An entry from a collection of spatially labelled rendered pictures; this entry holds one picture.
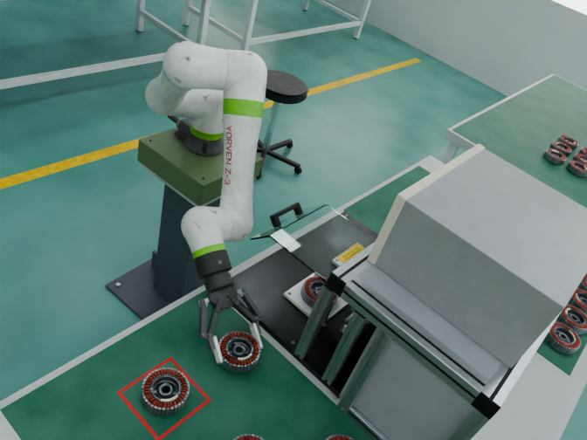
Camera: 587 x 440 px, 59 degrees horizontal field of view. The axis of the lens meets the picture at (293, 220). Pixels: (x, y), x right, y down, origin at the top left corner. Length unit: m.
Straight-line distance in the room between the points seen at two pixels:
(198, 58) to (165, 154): 0.56
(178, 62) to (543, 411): 1.42
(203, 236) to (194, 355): 0.31
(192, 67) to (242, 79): 0.14
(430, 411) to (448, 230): 0.41
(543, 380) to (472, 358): 0.67
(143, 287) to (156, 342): 1.11
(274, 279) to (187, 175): 0.49
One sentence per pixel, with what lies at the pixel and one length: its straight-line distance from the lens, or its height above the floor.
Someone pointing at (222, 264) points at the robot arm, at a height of 0.94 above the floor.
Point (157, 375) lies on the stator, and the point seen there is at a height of 0.78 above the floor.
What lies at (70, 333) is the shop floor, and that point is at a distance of 2.41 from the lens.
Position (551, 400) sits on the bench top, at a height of 0.75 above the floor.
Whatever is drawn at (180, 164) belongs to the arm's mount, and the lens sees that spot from 1.87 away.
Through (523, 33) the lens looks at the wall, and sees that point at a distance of 6.08.
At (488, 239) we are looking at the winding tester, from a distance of 1.16.
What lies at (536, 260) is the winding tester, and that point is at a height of 1.32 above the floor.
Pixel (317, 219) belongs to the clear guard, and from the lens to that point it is 1.41.
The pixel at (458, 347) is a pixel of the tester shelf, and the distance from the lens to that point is 1.19.
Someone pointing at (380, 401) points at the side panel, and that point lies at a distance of 1.35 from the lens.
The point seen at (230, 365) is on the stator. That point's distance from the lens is 1.38.
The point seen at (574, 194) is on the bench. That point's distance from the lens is 2.95.
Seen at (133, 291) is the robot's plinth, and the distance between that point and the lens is 2.52.
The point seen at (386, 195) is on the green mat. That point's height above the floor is 0.75.
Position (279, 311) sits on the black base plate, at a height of 0.77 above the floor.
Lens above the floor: 1.92
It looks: 38 degrees down
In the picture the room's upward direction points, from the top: 18 degrees clockwise
